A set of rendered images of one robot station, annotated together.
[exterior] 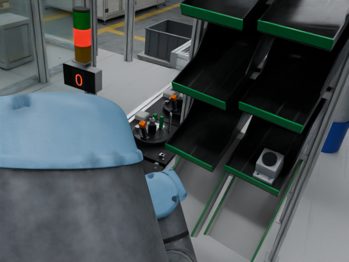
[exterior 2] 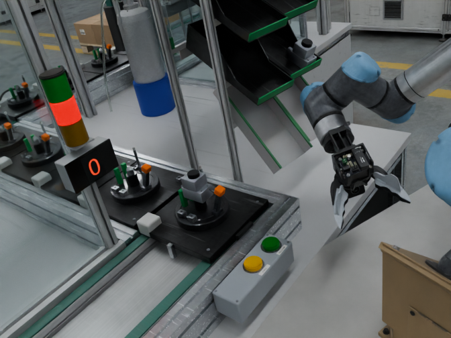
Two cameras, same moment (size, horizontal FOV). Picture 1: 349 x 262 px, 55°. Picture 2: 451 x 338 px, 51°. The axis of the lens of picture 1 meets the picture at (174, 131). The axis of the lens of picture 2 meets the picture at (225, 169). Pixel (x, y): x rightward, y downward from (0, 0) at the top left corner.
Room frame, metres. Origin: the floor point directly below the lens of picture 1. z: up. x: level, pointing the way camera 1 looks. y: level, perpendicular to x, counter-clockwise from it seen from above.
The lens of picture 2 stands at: (0.37, 1.04, 1.67)
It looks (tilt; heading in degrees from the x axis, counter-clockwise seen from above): 31 degrees down; 292
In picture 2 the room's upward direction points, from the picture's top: 12 degrees counter-clockwise
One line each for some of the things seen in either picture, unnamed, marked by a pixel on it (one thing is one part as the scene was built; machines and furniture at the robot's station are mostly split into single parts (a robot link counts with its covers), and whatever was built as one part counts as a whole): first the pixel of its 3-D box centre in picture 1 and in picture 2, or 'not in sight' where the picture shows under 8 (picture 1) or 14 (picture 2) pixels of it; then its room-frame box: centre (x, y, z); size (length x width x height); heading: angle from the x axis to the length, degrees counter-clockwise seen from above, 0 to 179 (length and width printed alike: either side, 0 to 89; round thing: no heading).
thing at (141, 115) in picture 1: (152, 126); (131, 177); (1.05, 0.08, 1.01); 0.24 x 0.24 x 0.13; 68
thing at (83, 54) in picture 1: (82, 52); (74, 131); (0.99, 0.31, 1.28); 0.05 x 0.05 x 0.05
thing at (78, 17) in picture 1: (81, 18); (56, 86); (0.99, 0.31, 1.38); 0.05 x 0.05 x 0.05
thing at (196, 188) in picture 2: not in sight; (192, 183); (0.82, 0.17, 1.06); 0.08 x 0.04 x 0.07; 158
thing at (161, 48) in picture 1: (186, 43); not in sight; (2.94, -0.01, 0.73); 0.62 x 0.42 x 0.23; 68
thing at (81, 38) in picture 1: (82, 36); (65, 109); (0.99, 0.31, 1.33); 0.05 x 0.05 x 0.05
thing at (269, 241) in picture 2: not in sight; (270, 245); (0.62, 0.27, 0.96); 0.04 x 0.04 x 0.02
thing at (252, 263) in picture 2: not in sight; (253, 265); (0.64, 0.33, 0.96); 0.04 x 0.04 x 0.02
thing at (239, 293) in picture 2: not in sight; (255, 275); (0.64, 0.33, 0.93); 0.21 x 0.07 x 0.06; 68
